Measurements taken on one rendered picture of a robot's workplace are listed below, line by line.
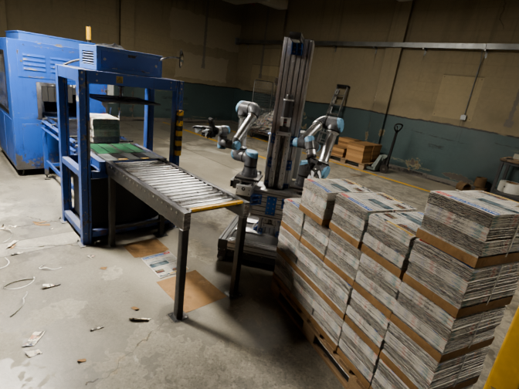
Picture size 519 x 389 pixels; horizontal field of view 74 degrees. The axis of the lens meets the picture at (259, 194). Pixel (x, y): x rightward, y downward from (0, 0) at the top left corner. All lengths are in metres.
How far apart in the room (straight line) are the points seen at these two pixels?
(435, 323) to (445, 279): 0.21
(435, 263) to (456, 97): 7.41
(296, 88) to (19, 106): 3.68
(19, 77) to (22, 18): 5.34
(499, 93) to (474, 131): 0.83
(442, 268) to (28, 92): 5.06
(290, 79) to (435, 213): 1.91
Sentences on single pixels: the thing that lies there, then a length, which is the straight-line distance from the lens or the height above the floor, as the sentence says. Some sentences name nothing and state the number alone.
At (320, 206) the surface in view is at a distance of 2.22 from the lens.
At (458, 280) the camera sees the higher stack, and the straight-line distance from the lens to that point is 1.64.
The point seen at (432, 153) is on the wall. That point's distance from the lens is 9.01.
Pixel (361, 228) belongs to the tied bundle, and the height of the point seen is 0.96.
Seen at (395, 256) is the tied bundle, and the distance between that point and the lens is 1.82.
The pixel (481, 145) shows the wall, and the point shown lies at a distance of 8.72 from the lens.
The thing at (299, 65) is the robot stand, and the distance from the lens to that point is 3.16.
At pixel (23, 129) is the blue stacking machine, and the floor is 0.65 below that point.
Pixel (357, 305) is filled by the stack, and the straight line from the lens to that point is 2.11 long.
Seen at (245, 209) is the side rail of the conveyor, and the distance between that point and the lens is 2.52.
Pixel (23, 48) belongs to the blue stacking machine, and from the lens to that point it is 5.47.
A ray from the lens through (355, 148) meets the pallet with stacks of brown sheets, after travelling 8.66.
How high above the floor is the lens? 1.64
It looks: 18 degrees down
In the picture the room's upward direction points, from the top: 8 degrees clockwise
